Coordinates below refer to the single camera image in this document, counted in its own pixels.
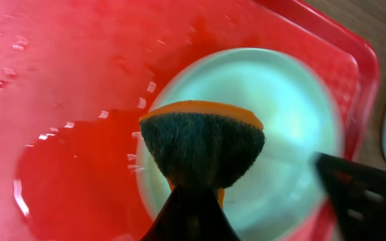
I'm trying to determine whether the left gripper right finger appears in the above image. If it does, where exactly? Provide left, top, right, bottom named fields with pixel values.
left=189, top=190, right=240, bottom=241

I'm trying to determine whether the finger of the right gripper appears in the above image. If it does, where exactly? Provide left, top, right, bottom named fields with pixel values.
left=316, top=153, right=386, bottom=241

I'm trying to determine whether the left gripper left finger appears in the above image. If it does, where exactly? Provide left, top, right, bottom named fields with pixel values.
left=141, top=187, right=188, bottom=241

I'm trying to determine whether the teal orange sponge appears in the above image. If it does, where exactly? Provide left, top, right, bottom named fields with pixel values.
left=139, top=100, right=265, bottom=206

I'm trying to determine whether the red plastic tray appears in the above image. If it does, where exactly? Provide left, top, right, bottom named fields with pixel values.
left=0, top=1, right=379, bottom=240

